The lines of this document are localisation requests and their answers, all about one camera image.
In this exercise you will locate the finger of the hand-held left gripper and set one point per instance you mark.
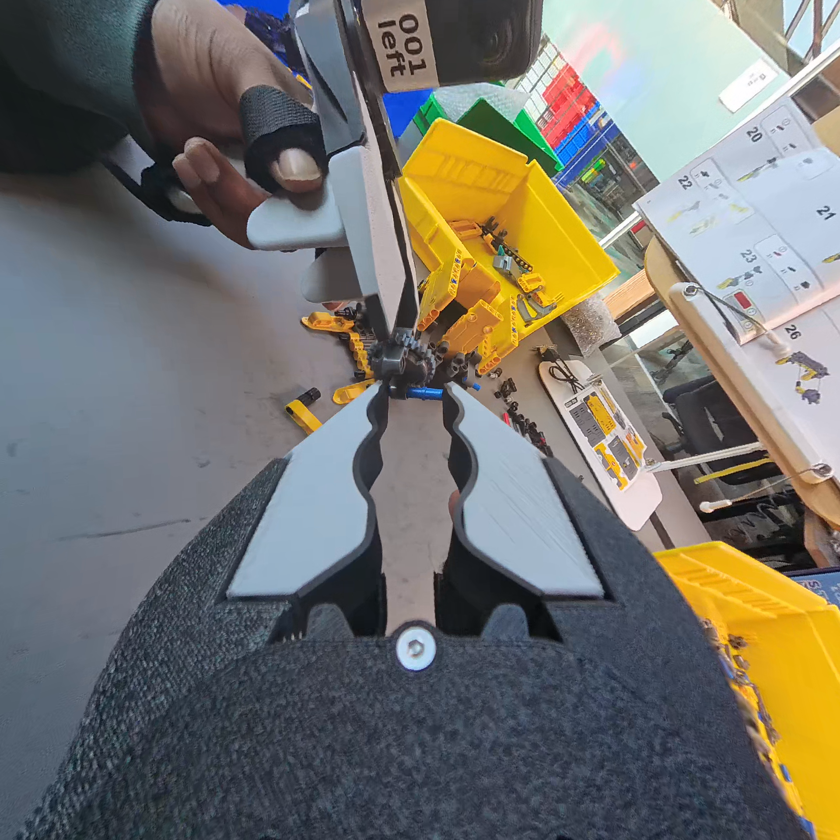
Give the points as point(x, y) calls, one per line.
point(380, 249)
point(410, 262)

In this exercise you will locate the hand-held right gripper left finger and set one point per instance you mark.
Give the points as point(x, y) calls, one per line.
point(302, 525)

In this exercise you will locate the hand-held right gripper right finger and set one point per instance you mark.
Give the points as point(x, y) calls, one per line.
point(525, 525)

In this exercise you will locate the grey lego gear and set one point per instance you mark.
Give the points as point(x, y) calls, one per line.
point(400, 361)

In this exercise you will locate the yellow lego beam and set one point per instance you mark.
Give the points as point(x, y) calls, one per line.
point(303, 417)

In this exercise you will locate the blue lego pin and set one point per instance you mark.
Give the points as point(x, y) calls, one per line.
point(423, 394)

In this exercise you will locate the person's left forearm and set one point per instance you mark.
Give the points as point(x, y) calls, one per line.
point(65, 65)

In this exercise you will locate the large yellow black lego model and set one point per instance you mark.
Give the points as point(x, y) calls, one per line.
point(472, 321)

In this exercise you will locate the heap of large lego parts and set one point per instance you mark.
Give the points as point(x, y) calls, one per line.
point(505, 262)

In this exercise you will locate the yellow grey lego claw assembly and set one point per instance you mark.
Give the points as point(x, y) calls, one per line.
point(358, 348)

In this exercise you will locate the pile of small lego pieces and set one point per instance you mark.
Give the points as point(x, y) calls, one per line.
point(525, 423)

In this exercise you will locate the heap of mixed lego parts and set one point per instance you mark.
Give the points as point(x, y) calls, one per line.
point(748, 695)

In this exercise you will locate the blue toy set box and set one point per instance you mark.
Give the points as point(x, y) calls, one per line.
point(820, 584)

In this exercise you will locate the lego instruction booklet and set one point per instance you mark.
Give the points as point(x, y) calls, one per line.
point(754, 216)

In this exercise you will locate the person's right hand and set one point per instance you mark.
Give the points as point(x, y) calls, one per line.
point(453, 505)

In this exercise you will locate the person's left hand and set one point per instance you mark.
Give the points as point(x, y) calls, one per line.
point(197, 79)

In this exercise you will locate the bubble wrap sheet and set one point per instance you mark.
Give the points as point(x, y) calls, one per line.
point(479, 95)
point(590, 325)

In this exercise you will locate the green storage bin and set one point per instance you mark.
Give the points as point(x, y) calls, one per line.
point(499, 124)

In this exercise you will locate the blue storage bin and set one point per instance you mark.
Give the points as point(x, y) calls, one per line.
point(403, 111)

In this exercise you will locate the book stand with white base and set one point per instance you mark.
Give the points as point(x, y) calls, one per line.
point(640, 508)

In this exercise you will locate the stack of red blue crates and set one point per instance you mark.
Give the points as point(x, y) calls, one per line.
point(571, 105)

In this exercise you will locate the yellow grey sticker sheet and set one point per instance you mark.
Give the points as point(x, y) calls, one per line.
point(604, 433)

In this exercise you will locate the yellow bin with large parts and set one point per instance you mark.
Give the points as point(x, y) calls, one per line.
point(558, 216)

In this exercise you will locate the black office chair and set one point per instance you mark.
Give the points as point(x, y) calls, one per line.
point(709, 413)

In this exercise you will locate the yellow bin with small parts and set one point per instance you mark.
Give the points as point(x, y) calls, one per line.
point(787, 656)

